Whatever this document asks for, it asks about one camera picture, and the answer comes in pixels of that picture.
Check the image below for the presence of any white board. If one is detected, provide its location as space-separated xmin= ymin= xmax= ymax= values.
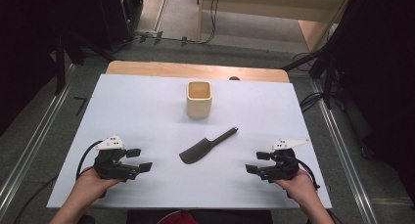
xmin=46 ymin=73 xmax=333 ymax=209

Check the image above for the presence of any person's right hand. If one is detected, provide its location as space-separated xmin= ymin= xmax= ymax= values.
xmin=273 ymin=168 xmax=319 ymax=208

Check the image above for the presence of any beige square cup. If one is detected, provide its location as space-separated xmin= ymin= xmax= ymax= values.
xmin=185 ymin=80 xmax=213 ymax=119

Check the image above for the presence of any wooden table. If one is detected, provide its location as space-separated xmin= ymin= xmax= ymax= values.
xmin=106 ymin=60 xmax=291 ymax=84

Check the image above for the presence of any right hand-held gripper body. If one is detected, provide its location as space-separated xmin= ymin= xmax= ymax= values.
xmin=257 ymin=138 xmax=310 ymax=184

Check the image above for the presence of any metal floor rail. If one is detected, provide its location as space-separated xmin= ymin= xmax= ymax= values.
xmin=308 ymin=78 xmax=380 ymax=224
xmin=0 ymin=63 xmax=77 ymax=215

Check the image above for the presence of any person's left hand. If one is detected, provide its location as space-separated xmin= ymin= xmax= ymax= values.
xmin=75 ymin=166 xmax=122 ymax=202

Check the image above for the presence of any black metal stand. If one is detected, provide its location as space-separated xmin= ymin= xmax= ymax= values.
xmin=281 ymin=37 xmax=346 ymax=111
xmin=53 ymin=29 xmax=116 ymax=96

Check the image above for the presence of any coiled black floor cable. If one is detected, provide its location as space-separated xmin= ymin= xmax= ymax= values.
xmin=299 ymin=91 xmax=329 ymax=113

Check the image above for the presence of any light wooden furniture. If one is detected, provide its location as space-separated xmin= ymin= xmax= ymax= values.
xmin=196 ymin=0 xmax=355 ymax=54

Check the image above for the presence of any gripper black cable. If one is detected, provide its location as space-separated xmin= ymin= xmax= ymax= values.
xmin=75 ymin=140 xmax=104 ymax=181
xmin=293 ymin=157 xmax=322 ymax=191

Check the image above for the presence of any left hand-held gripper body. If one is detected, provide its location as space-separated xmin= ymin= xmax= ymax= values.
xmin=92 ymin=135 xmax=141 ymax=183

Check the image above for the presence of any black cabinet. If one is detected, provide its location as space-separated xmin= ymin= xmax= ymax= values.
xmin=96 ymin=0 xmax=145 ymax=51

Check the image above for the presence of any hanging black cable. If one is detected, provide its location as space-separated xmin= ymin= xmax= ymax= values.
xmin=198 ymin=0 xmax=221 ymax=46

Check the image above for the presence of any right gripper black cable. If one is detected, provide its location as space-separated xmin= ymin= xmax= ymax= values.
xmin=293 ymin=157 xmax=322 ymax=191

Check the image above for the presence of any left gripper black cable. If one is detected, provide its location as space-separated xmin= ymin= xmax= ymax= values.
xmin=75 ymin=140 xmax=104 ymax=181

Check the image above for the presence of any black spatula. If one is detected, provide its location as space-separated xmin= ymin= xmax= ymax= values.
xmin=178 ymin=126 xmax=239 ymax=165

